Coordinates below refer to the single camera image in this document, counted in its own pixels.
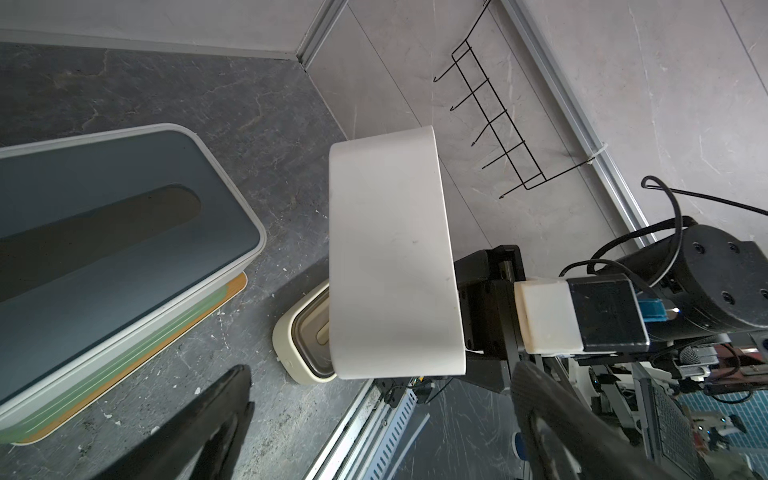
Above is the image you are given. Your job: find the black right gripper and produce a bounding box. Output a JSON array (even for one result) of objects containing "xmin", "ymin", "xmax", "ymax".
[{"xmin": 454, "ymin": 245, "xmax": 528, "ymax": 393}]

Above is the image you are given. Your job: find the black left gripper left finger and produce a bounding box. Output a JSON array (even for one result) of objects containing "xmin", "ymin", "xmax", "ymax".
[{"xmin": 96, "ymin": 364, "xmax": 255, "ymax": 479}]

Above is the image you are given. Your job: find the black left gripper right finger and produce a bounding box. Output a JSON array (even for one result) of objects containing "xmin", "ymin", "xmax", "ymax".
[{"xmin": 511, "ymin": 362, "xmax": 671, "ymax": 479}]

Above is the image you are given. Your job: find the white tissue box bamboo lid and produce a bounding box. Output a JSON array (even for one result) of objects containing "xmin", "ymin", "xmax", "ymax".
[{"xmin": 329, "ymin": 126, "xmax": 466, "ymax": 380}]

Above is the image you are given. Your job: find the large bamboo lid tissue box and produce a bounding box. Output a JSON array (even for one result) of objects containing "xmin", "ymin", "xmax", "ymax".
[{"xmin": 11, "ymin": 271, "xmax": 248, "ymax": 447}]

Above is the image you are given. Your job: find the mint green tissue box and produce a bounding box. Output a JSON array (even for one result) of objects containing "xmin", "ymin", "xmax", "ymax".
[{"xmin": 1, "ymin": 283, "xmax": 243, "ymax": 445}]

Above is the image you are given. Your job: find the white tissue box grey lid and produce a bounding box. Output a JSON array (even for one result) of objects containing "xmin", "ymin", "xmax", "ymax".
[{"xmin": 1, "ymin": 123, "xmax": 267, "ymax": 430}]

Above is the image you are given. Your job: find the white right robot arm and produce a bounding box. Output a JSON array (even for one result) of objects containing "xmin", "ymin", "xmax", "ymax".
[{"xmin": 454, "ymin": 175, "xmax": 767, "ymax": 395}]

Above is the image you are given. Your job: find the cream box dark lid right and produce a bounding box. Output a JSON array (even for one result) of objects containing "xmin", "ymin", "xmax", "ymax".
[{"xmin": 272, "ymin": 280, "xmax": 336, "ymax": 385}]

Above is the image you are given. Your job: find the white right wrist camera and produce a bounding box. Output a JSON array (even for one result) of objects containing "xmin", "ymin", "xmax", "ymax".
[{"xmin": 514, "ymin": 274, "xmax": 651, "ymax": 356}]

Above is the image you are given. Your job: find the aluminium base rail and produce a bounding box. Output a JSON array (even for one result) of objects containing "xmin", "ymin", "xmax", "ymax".
[{"xmin": 304, "ymin": 377, "xmax": 437, "ymax": 480}]

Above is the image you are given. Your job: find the black wire hook rack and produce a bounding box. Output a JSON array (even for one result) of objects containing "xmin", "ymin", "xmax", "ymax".
[{"xmin": 432, "ymin": 1, "xmax": 596, "ymax": 200}]

